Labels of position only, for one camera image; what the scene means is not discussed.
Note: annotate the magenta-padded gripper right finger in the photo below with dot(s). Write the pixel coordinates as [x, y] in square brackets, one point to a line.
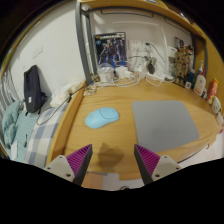
[161, 166]

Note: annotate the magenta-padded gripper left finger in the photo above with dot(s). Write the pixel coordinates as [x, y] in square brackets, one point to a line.
[61, 166]

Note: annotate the light blue computer mouse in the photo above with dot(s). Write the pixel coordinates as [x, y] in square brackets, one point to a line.
[101, 117]

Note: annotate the grey mouse pad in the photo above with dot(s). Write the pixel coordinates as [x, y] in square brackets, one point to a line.
[163, 125]

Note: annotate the blue white plaid blanket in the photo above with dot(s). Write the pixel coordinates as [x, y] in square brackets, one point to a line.
[43, 133]

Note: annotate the teal ribbed cloth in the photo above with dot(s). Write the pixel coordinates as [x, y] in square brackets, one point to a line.
[20, 130]

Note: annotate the white plastic bag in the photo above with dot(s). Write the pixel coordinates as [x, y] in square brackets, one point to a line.
[61, 95]

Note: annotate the clear plastic cup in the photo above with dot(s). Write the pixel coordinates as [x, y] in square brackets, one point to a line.
[220, 119]

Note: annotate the small clear glass jar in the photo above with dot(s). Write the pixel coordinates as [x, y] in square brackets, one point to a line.
[89, 90]

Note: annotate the black backpack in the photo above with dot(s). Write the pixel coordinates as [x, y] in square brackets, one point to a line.
[32, 88]

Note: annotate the white power strip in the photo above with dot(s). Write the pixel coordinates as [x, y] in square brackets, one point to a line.
[160, 77]

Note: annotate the grey striped curtain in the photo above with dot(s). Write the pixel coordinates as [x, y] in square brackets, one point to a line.
[6, 93]

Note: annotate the white charger block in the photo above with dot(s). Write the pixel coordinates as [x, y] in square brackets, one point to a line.
[122, 72]

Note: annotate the clear domed plastic container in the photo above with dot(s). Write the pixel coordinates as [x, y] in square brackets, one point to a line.
[106, 73]

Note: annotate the brown gold figurine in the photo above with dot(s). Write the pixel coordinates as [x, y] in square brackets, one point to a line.
[182, 65]

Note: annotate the dark blue spray bottle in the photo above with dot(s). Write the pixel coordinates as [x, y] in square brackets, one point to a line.
[201, 65]

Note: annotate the wooden cabinet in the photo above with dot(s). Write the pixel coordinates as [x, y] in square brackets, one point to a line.
[216, 63]

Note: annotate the robot model kit box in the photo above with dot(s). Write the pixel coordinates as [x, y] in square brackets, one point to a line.
[110, 50]

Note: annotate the colourful picture box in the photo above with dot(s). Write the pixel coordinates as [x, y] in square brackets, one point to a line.
[180, 41]

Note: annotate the grey metal shelf frame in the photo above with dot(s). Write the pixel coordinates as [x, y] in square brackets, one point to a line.
[83, 43]

